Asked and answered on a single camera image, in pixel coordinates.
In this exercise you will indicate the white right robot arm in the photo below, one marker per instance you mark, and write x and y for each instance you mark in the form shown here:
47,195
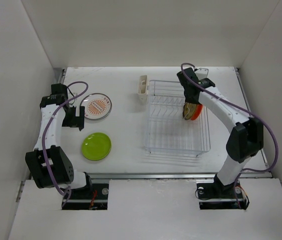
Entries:
246,134

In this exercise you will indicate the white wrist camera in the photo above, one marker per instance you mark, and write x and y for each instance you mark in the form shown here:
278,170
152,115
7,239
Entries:
201,73
72,96

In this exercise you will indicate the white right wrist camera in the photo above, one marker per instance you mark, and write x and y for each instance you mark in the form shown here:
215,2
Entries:
201,73

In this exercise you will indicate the lime green plate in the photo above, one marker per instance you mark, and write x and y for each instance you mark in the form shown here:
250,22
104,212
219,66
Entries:
96,146

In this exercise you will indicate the dark olive patterned plate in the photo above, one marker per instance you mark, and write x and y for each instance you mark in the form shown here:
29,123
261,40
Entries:
188,110

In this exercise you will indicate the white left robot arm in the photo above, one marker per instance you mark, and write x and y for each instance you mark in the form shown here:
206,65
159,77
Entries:
47,162

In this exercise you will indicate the white plate orange sunburst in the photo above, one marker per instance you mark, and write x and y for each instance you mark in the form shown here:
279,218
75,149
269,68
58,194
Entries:
96,106

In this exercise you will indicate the cream plastic cutlery holder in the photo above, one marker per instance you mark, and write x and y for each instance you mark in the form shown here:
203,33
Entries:
142,89

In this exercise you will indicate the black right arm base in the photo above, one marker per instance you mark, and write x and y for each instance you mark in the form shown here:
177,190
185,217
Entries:
215,196

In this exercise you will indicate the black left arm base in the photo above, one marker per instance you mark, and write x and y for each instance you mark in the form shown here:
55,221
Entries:
94,199

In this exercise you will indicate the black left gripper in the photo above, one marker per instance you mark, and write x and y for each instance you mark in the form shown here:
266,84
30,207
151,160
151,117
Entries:
75,121

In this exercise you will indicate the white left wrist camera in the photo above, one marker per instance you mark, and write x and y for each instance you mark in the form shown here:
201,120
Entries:
72,96

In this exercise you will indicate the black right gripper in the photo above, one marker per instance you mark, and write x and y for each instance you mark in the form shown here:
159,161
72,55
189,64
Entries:
193,101

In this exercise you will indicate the white wire dish rack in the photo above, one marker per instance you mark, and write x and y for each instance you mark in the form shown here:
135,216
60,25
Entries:
166,131

